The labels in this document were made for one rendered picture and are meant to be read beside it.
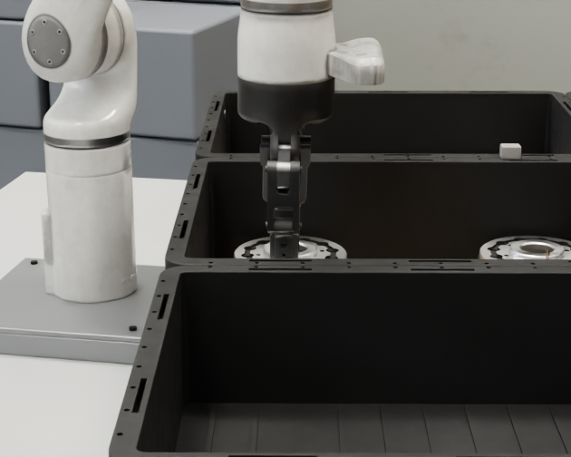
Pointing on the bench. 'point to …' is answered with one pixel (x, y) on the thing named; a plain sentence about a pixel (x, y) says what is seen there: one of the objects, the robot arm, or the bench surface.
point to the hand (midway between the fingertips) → (285, 247)
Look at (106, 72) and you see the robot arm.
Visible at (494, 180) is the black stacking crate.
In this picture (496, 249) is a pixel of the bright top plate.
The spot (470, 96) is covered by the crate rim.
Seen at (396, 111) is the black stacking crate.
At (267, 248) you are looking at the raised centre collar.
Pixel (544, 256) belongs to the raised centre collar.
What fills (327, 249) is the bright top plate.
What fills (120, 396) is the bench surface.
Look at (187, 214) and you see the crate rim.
